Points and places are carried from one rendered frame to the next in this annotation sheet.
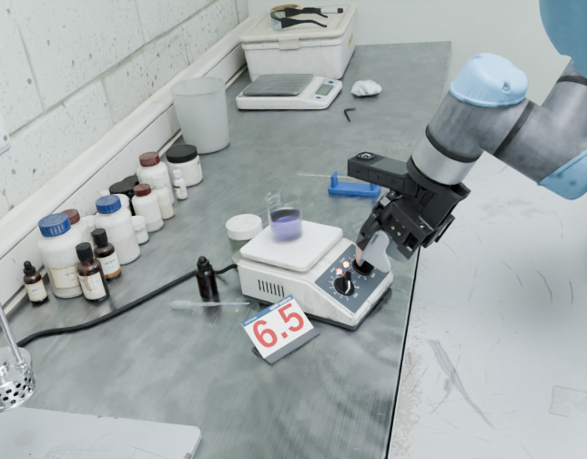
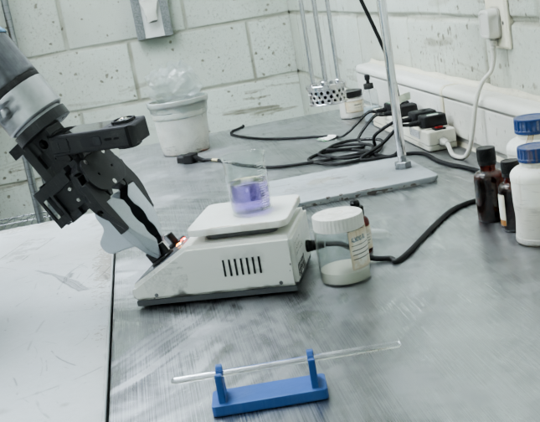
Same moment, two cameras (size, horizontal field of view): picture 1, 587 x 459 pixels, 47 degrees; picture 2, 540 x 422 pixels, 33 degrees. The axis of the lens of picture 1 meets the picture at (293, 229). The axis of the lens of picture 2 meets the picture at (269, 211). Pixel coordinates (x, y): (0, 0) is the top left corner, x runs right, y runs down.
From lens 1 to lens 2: 1.94 m
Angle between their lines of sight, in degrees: 131
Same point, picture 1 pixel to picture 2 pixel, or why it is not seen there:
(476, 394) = (45, 277)
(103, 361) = (396, 208)
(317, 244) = (209, 216)
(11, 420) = (407, 177)
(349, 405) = not seen: hidden behind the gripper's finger
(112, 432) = (320, 194)
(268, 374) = not seen: hidden behind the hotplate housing
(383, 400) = (124, 257)
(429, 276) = (92, 327)
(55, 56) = not seen: outside the picture
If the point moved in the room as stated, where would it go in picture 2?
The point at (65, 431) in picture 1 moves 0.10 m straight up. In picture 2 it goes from (357, 186) to (347, 125)
